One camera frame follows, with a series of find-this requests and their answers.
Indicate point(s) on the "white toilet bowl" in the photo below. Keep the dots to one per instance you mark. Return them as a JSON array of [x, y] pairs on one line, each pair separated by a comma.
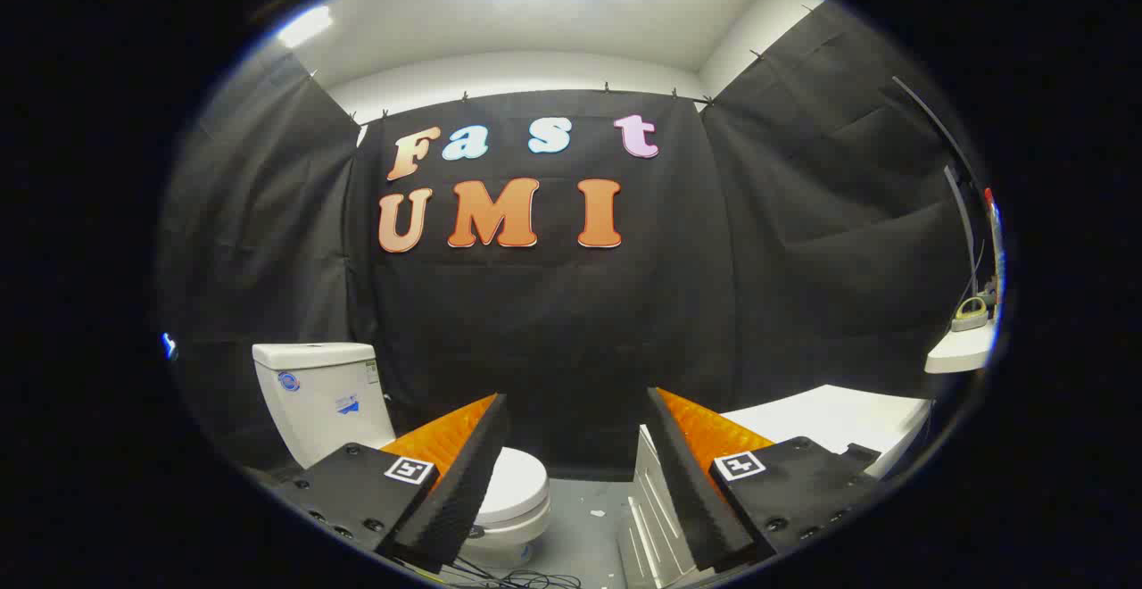
[[504, 549]]

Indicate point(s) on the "white panelled cabinet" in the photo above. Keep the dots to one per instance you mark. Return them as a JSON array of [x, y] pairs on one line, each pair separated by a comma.
[[830, 415]]

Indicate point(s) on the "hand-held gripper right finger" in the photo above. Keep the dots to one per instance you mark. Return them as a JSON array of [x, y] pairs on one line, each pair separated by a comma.
[[687, 491]]

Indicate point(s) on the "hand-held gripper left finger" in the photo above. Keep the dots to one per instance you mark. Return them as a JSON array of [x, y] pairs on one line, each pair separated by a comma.
[[464, 482]]

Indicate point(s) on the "white toilet lid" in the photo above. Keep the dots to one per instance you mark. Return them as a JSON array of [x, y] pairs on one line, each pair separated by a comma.
[[519, 477]]

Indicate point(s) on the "white wall shelf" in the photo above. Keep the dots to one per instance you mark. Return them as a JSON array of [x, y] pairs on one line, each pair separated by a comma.
[[964, 350]]

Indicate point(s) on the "white toilet seat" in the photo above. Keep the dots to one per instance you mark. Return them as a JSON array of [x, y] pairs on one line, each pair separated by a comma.
[[526, 522]]

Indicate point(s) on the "ceiling light panel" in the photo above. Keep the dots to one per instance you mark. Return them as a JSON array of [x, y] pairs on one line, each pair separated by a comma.
[[303, 25]]

